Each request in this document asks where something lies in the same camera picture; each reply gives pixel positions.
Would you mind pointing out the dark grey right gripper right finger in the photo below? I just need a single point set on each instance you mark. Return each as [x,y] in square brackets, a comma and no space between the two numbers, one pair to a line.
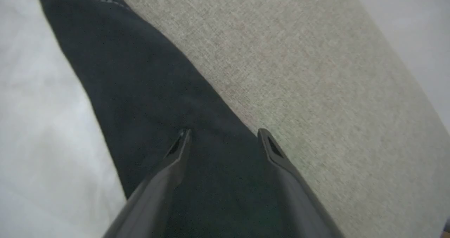
[299,206]

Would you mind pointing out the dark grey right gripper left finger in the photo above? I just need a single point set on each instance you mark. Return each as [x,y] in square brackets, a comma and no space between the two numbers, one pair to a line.
[154,199]

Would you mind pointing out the black and white shirt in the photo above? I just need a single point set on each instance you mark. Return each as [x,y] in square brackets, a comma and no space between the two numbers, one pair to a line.
[140,90]

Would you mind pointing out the beige woven cloth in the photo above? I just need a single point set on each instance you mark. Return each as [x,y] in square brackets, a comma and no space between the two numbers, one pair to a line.
[316,72]

